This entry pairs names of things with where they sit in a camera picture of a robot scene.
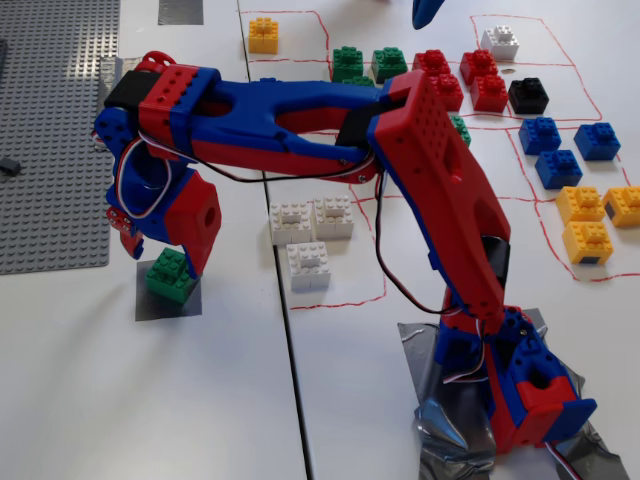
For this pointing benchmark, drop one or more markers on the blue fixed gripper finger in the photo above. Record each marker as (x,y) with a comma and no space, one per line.
(425,12)

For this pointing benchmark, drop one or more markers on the red and blue gripper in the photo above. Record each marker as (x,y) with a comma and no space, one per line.
(200,220)

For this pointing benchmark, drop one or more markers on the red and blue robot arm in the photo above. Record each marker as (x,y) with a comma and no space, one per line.
(440,175)

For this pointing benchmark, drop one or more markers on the red stacked brick block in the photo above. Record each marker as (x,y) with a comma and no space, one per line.
(432,62)
(478,67)
(490,95)
(450,92)

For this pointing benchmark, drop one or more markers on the grey tape square marker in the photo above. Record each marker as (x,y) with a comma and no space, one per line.
(180,11)
(165,311)

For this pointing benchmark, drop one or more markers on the white stacked brick block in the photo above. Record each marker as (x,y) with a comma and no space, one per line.
(309,267)
(290,225)
(334,217)
(500,45)

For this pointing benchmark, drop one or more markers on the black stacked brick block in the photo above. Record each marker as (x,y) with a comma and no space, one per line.
(527,97)

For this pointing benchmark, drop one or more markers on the yellow stacked brick block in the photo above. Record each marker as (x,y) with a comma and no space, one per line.
(263,40)
(625,207)
(588,242)
(581,205)

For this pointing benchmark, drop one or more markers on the grey studded baseplate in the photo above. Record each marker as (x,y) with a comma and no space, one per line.
(50,150)

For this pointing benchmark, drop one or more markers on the small black brick piece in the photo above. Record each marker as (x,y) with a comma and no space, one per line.
(10,166)

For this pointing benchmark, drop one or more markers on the silver duct tape strip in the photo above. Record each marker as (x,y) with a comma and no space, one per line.
(110,75)

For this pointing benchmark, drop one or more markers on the crumpled silver duct tape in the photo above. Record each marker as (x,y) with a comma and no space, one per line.
(440,430)

